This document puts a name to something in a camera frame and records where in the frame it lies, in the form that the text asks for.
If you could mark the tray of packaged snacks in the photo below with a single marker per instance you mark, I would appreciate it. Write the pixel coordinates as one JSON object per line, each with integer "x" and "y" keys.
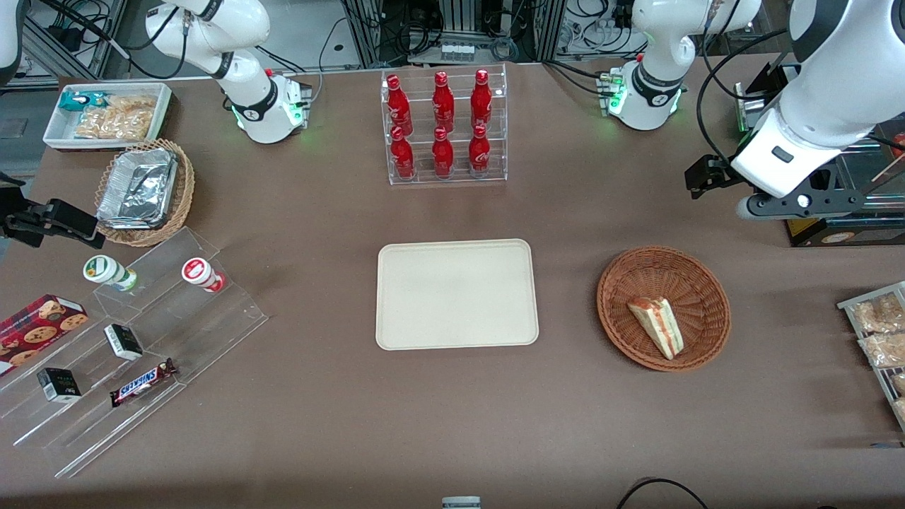
{"x": 877, "y": 375}

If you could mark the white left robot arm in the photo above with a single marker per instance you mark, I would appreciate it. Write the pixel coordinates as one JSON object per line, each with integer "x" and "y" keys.
{"x": 820, "y": 99}

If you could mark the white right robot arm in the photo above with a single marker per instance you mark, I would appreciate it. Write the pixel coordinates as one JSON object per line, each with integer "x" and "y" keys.
{"x": 251, "y": 88}

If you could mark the dark crate with yellow label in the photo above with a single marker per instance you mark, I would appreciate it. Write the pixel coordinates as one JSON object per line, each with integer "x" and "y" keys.
{"x": 877, "y": 230}

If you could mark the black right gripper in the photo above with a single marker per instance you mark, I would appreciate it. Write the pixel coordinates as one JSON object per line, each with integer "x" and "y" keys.
{"x": 15, "y": 225}

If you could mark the red lid yogurt cup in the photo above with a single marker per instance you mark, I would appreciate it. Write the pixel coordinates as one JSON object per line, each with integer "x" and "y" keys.
{"x": 198, "y": 272}

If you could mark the clear acrylic bottle rack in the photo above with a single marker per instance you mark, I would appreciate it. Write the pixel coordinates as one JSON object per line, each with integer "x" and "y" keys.
{"x": 495, "y": 173}

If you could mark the clear bag of pastry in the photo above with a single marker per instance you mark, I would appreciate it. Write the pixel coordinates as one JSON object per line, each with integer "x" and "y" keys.
{"x": 900, "y": 385}
{"x": 884, "y": 350}
{"x": 880, "y": 312}

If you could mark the small black box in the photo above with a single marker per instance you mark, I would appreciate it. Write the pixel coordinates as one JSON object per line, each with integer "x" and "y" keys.
{"x": 124, "y": 342}
{"x": 59, "y": 385}

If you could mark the red tartan cookie box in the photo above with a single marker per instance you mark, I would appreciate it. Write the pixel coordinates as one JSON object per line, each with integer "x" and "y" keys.
{"x": 39, "y": 329}

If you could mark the small grey device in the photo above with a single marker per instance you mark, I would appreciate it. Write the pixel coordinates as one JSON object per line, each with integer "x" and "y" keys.
{"x": 461, "y": 502}

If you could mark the metal shelf frame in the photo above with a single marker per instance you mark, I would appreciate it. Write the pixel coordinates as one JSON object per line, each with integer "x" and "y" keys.
{"x": 78, "y": 42}

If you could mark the round brown wicker basket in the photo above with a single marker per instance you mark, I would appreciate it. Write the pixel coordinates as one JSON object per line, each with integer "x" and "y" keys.
{"x": 664, "y": 272}

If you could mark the red cola bottle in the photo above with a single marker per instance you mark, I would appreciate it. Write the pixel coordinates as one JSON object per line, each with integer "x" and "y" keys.
{"x": 479, "y": 152}
{"x": 403, "y": 155}
{"x": 442, "y": 155}
{"x": 399, "y": 102}
{"x": 481, "y": 97}
{"x": 442, "y": 100}

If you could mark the grey power strip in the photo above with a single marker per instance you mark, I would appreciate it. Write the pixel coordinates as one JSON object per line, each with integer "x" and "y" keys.
{"x": 457, "y": 51}

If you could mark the white rectangular plastic bin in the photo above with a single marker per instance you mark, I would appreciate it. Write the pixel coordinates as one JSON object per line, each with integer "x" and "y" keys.
{"x": 55, "y": 131}

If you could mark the Snickers chocolate bar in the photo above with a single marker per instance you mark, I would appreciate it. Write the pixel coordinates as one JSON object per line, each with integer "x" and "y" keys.
{"x": 143, "y": 382}

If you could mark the aluminium frame structure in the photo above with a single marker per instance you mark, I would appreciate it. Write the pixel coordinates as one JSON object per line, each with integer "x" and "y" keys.
{"x": 551, "y": 28}

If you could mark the clear bag of beige snacks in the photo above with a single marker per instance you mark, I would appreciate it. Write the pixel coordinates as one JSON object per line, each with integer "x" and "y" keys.
{"x": 109, "y": 126}
{"x": 134, "y": 104}

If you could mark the cream rectangular serving tray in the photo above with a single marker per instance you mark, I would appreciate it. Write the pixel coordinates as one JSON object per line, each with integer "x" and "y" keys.
{"x": 456, "y": 293}

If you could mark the oval wicker basket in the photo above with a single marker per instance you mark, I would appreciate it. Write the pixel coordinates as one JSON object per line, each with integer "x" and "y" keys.
{"x": 180, "y": 205}

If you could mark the triangular sandwich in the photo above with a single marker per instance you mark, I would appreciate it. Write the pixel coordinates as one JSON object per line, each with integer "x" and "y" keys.
{"x": 659, "y": 325}

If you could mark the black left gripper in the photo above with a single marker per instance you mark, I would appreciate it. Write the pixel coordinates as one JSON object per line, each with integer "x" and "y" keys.
{"x": 722, "y": 176}

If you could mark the silver foil packets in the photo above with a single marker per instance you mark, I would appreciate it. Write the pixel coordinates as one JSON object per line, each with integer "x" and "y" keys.
{"x": 138, "y": 187}

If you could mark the clear acrylic tiered shelf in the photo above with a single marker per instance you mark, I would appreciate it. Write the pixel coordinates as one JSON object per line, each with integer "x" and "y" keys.
{"x": 205, "y": 332}

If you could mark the teal snack packet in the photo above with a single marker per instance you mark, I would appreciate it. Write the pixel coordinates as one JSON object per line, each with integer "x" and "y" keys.
{"x": 79, "y": 101}

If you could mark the green lid yogurt cup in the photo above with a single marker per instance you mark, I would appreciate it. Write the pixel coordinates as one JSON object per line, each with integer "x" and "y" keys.
{"x": 104, "y": 271}

